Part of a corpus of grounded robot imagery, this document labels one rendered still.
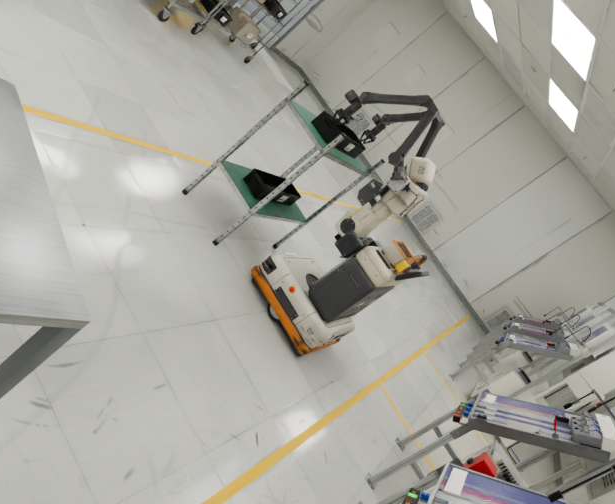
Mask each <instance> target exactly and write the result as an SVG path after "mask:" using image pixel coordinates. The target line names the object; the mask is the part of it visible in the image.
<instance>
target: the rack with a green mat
mask: <svg viewBox="0 0 615 504"><path fill-rule="evenodd" d="M307 86H309V83H308V82H307V81H306V80H304V81H303V82H302V83H301V84H300V85H299V86H298V87H297V88H296V89H294V90H293V91H292V92H291V93H290V94H289V95H288V96H287V97H285V98H284V99H283V100H282V101H281V102H280V103H279V104H278V105H277V106H276V107H274V108H273V109H272V110H271V111H270V112H269V113H268V114H267V115H266V116H264V117H263V118H262V119H261V120H260V121H259V122H258V123H257V124H256V125H255V126H253V127H252V128H251V129H250V130H249V131H248V132H247V133H246V134H245V135H243V136H242V137H241V138H240V139H239V140H238V141H237V142H236V143H235V144H233V145H232V146H231V147H230V148H229V149H228V150H227V151H226V152H225V153H223V154H222V155H221V156H220V157H219V158H218V159H217V160H216V161H215V162H213V163H212V164H211V165H210V166H209V167H208V168H207V169H206V170H205V171H203V172H202V173H201V174H200V175H199V176H198V177H197V178H196V179H195V180H193V181H192V182H191V183H190V184H189V185H188V186H187V187H186V188H184V189H183V190H182V193H183V194H184V195H187V194H188V193H189V192H190V191H191V190H192V189H193V188H195V187H196V186H197V185H198V184H199V183H200V182H201V181H202V180H203V179H205V178H206V177H207V176H208V175H209V174H210V173H211V172H212V171H214V170H215V169H216V168H217V167H218V166H219V167H220V169H221V171H222V172H223V174H224V175H225V177H226V179H227V180H228V182H229V183H230V185H231V187H232V188H233V190H234V191H235V193H236V195H237V196H238V198H239V199H240V201H241V203H242V204H243V206H244V207H245V209H246V210H247V213H246V214H245V215H243V216H242V217H241V218H240V219H239V220H237V221H236V222H235V223H234V224H233V225H231V226H230V227H229V228H228V229H227V230H226V231H224V232H223V233H222V234H221V235H220V236H218V237H217V238H216V239H214V240H213V241H212V243H213V244H214V245H215V246H217V245H218V244H219V243H220V242H221V241H222V240H224V239H225V238H226V237H227V236H228V235H230V234H231V233H232V232H233V231H234V230H236V229H237V228H238V227H239V226H241V225H242V224H243V223H244V222H245V221H247V220H248V219H249V218H250V217H251V216H255V217H261V218H267V219H273V220H279V221H285V222H291V223H297V224H299V225H298V226H297V227H296V228H294V229H293V230H292V231H290V232H289V233H288V234H287V235H285V236H284V237H283V238H282V239H280V240H279V241H278V242H277V243H275V244H274V245H273V248H274V249H277V248H278V247H279V246H280V245H281V244H283V243H284V242H285V241H286V240H288V239H289V238H290V237H291V236H293V235H294V234H295V233H297V232H298V231H299V230H300V229H302V228H303V227H304V226H305V225H307V224H308V223H309V222H310V221H312V220H313V219H314V218H316V217H317V216H318V215H319V214H321V213H322V212H323V211H324V210H326V209H327V208H328V207H329V206H331V205H332V204H333V203H335V202H336V201H337V200H338V199H340V198H341V197H342V196H343V195H345V194H346V193H347V192H348V191H350V190H351V189H352V188H353V187H355V186H356V185H357V184H359V183H360V182H361V181H362V180H364V179H365V178H366V177H367V176H369V175H370V174H371V173H372V172H374V171H375V170H376V169H378V168H379V167H380V166H381V165H383V164H384V163H385V161H384V160H383V159H381V160H380V161H379V162H377V163H376V164H375V165H374V166H372V167H371V168H370V169H369V170H367V171H366V169H365V168H364V167H363V165H362V164H361V162H360V161H359V160H358V158H357V157H356V158H355V159H354V158H352V157H350V156H348V155H347V154H345V153H343V152H342V151H340V150H338V149H336V148H335V147H336V146H337V145H338V144H339V143H340V142H342V141H343V140H344V139H345V138H346V135H345V134H344V133H341V134H340V135H339V136H338V137H337V138H335V139H334V140H333V141H332V142H331V143H329V144H328V143H326V142H325V141H324V140H323V138H322V137H321V135H320V134H319V133H318V131H317V130H316V128H315V127H314V125H313V124H312V123H311V121H312V120H314V119H315V118H316V117H317V116H316V115H314V114H313V113H311V112H310V111H308V110H307V109H305V108H304V107H302V106H301V105H299V104H298V103H296V102H294V101H293V99H294V98H295V97H296V96H297V95H298V94H300V93H301V92H302V91H303V90H304V89H305V88H306V87H307ZM286 105H287V106H288V107H289V108H290V110H291V111H292V113H293V114H294V116H295V117H296V119H297V120H298V121H299V123H300V124H301V126H302V127H303V129H304V130H305V132H306V133H307V134H308V136H309V137H310V139H311V140H312V142H313V143H314V145H315V146H314V147H313V148H312V149H311V150H310V151H309V152H307V153H306V154H305V155H304V156H303V157H301V158H300V159H299V160H298V161H297V162H296V163H294V164H293V165H292V166H291V167H290V168H288V169H287V170H286V171H285V172H284V173H283V174H281V175H280V176H279V177H283V178H285V177H286V176H287V175H289V174H290V173H291V172H292V171H293V170H295V169H296V168H297V167H298V166H299V165H301V164H302V163H303V162H304V161H305V160H306V159H308V158H309V157H310V156H311V155H312V154H314V153H315V152H316V151H317V150H319V153H317V154H316V155H315V156H314V157H313V158H311V159H310V160H309V161H308V162H307V163H306V164H304V165H303V166H302V167H301V168H300V169H298V170H297V171H296V172H295V173H294V174H292V175H291V176H290V177H289V178H288V179H286V180H285V181H284V182H283V183H282V184H280V185H279V186H278V187H277V188H276V189H274V190H273V191H272V192H271V193H270V194H269V195H267V196H266V197H265V198H264V199H263V200H262V199H258V198H255V197H254V196H253V194H252V193H251V191H250V190H249V188H248V187H247V185H246V183H245V182H244V180H243V178H244V177H246V176H247V175H248V174H249V173H250V172H251V171H252V170H253V169H250V168H247V167H244V166H241V165H238V164H235V163H232V162H228V161H225V160H226V159H227V158H228V157H229V156H230V155H231V154H233V153H234V152H235V151H236V150H237V149H238V148H239V147H240V146H241V145H243V144H244V143H245V142H246V141H247V140H248V139H249V138H250V137H252V136H253V135H254V134H255V133H256V132H257V131H258V130H259V129H260V128H262V127H263V126H264V125H265V124H266V123H267V122H268V121H269V120H271V119H272V118H273V117H274V116H275V115H276V114H277V113H278V112H279V111H281V110H282V109H283V108H284V107H285V106H286ZM323 156H324V157H326V158H328V159H330V160H332V161H334V162H336V163H338V164H340V165H342V166H344V167H346V168H348V169H350V170H353V171H355V172H357V173H359V174H361V176H360V177H358V178H357V179H356V180H355V181H353V182H352V183H351V184H350V185H348V186H347V187H346V188H345V189H343V190H342V191H341V192H340V193H338V194H337V195H336V196H335V197H333V198H332V199H331V200H329V201H328V202H327V203H326V204H324V205H323V206H322V207H321V208H319V209H318V210H317V211H316V212H314V213H313V214H312V215H311V216H309V217H308V218H307V219H306V218H305V216H304V215H303V213H302V212H301V210H300V209H299V207H298V206H297V204H296V203H293V204H292V205H291V206H288V205H284V204H280V203H275V202H271V200H272V199H273V198H274V197H275V196H277V195H278V194H279V193H280V192H281V191H283V190H284V189H285V188H286V187H287V186H289V185H290V184H291V183H292V182H293V181H295V180H296V179H297V178H298V177H299V176H301V175H302V174H303V173H304V172H305V171H307V170H308V169H309V168H310V167H311V166H313V165H314V164H315V163H316V162H317V161H319V160H320V159H321V158H322V157H323Z"/></svg>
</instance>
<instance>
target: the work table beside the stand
mask: <svg viewBox="0 0 615 504"><path fill-rule="evenodd" d="M90 322H91V319H90V316H89V313H88V310H87V307H86V304H85V300H84V297H83V294H82V291H81V288H80V285H79V282H78V279H77V276H76V273H75V269H74V266H73V263H72V260H71V257H70V254H69V251H68V248H67V245H66V242H65V238H64V235H63V232H62V229H61V226H60V223H59V220H58V217H57V214H56V210H55V207H54V204H53V201H52V198H51V195H50V192H49V189H48V186H47V183H46V179H45V176H44V173H43V170H42V167H41V164H40V161H39V158H38V155H37V151H36V148H35V145H34V142H33V139H32V136H31V133H30V130H29V127H28V124H27V120H26V117H25V114H24V111H23V108H22V105H21V102H20V99H19V96H18V92H17V89H16V86H15V84H13V83H10V82H8V81H6V80H4V79H2V78H0V324H15V325H29V326H43V327H41V328H40V329H39V330H38V331H37V332H36V333H35V334H34V335H32V336H31V337H30V338H29V339H28V340H27V341H26V342H25V343H24V344H22V345H21V346H20V347H19V348H18V349H17V350H16V351H15V352H13V353H12V354H11V355H10V356H9V357H8V358H7V359H6V360H4V361H3V362H2V363H1V364H0V399H1V398H2V397H3V396H5V395H6V394H7V393H8V392H9V391H10V390H12V389H13V388H14V387H15V386H16V385H17V384H19V383H20V382H21V381H22V380H23V379H24V378H26V377H27V376H28V375H29V374H30V373H31V372H33V371H34V370H35V369H36V368H37V367H38V366H40V365H41V364H42V363H43V362H44V361H45V360H47V359H48V358H49V357H50V356H51V355H52V354H54V353H55V352H56V351H57V350H58V349H59V348H61V347H62V346H63V345H64V344H65V343H66V342H68V341H69V340H70V339H71V338H72V337H73V336H75V335H76V334H77V333H78V332H79V331H80V330H81V329H83V328H84V327H85V326H86V325H87V324H89V323H90Z"/></svg>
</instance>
